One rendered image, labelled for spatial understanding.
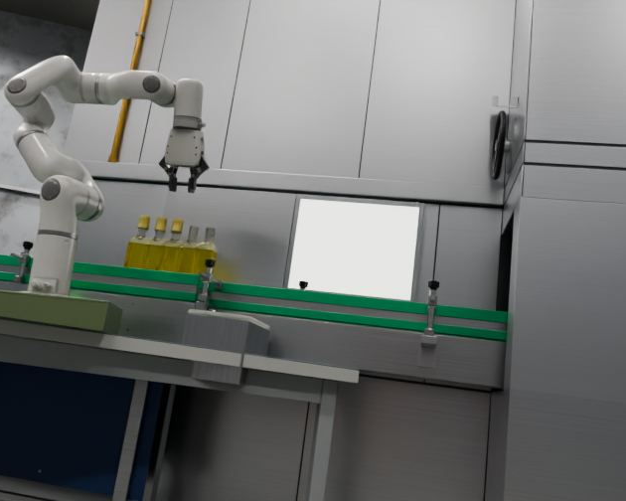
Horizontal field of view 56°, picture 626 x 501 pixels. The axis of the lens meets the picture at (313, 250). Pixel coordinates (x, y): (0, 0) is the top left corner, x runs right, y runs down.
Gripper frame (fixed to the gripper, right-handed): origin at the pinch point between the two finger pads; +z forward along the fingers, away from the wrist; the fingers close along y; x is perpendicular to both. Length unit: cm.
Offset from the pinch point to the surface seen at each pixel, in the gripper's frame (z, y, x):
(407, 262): 17, -61, -39
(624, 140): -20, -115, -13
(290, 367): 44, -37, 10
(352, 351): 43, -49, -14
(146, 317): 38.4, 10.1, -4.8
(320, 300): 30, -38, -19
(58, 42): -315, 679, -886
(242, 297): 31.4, -14.0, -18.7
